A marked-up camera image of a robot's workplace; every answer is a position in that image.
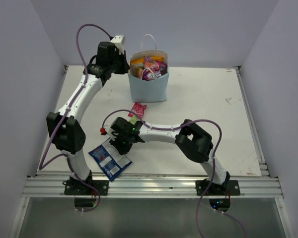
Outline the green small snack packet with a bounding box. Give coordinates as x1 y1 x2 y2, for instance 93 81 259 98
129 116 139 125

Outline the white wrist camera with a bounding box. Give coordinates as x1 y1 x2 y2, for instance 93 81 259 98
100 125 111 135
110 35 126 52

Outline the blue white snack bag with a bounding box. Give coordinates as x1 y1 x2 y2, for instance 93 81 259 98
88 139 132 181

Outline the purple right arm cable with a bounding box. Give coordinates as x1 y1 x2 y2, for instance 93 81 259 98
101 110 246 238

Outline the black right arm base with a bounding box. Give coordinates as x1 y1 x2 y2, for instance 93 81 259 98
195 179 241 196

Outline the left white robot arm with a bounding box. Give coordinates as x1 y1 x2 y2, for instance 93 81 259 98
46 35 130 195

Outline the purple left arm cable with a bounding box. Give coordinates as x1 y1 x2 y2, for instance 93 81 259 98
38 23 114 213

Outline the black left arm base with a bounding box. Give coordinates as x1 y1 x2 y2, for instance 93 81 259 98
62 174 109 196

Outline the red small snack packet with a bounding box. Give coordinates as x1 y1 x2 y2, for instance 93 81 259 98
128 103 147 119

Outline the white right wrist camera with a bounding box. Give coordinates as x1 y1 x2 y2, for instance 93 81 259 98
100 125 111 135

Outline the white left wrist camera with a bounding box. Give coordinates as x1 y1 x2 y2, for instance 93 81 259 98
110 35 126 52

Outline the light blue paper bag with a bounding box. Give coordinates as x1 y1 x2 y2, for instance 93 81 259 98
128 34 169 103

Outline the orange Fox's candy bag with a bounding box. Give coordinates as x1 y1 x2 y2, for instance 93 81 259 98
130 57 164 79

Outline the purple Fox's candy bag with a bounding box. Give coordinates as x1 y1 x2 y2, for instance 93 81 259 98
141 57 168 81

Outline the aluminium rail frame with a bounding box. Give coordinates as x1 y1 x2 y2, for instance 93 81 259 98
10 67 294 238

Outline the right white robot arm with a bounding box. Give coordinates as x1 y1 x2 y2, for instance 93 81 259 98
104 117 230 195

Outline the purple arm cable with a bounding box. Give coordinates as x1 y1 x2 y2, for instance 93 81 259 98
101 110 246 238
38 23 114 213

